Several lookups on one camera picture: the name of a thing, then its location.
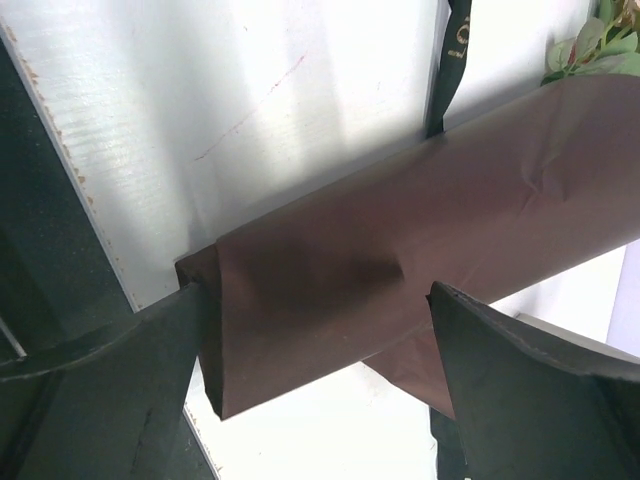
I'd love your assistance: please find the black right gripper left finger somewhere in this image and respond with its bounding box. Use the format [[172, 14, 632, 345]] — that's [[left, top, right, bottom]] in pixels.
[[1, 284, 211, 479]]

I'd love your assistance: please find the black ribbon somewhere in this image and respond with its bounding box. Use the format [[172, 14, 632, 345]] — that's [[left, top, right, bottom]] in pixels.
[[425, 0, 472, 139]]

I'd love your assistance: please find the pink flower tall bunch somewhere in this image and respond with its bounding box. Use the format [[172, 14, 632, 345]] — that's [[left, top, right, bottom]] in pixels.
[[541, 0, 639, 86]]

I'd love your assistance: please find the brown wrapping paper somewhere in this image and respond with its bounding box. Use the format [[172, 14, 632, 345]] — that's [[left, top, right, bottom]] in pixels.
[[176, 74, 639, 419]]

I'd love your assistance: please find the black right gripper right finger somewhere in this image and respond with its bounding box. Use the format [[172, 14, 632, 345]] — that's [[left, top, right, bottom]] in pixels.
[[427, 282, 639, 479]]

